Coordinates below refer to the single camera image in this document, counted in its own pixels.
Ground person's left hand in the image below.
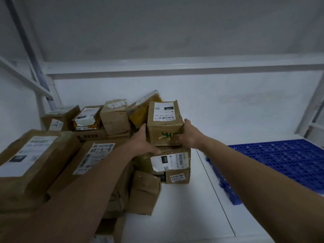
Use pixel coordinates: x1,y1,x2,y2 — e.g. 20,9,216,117
126,123,162,157

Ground person's right hand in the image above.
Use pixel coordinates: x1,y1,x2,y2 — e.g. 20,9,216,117
176,119,207,150

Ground green-marked cardboard box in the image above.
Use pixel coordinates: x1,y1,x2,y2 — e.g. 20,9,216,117
147,100,185,147

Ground person's left forearm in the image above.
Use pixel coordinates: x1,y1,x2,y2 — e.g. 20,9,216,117
0,142,143,243

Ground person's right forearm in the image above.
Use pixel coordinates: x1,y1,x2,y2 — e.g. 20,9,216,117
199,135,324,243

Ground white metal shelving rack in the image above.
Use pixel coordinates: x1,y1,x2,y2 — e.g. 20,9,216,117
0,0,324,150

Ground blue plastic pallet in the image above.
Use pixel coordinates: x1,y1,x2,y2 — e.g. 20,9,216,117
206,139,324,206

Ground pile of brown parcels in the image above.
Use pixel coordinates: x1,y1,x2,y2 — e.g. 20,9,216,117
0,90,192,243

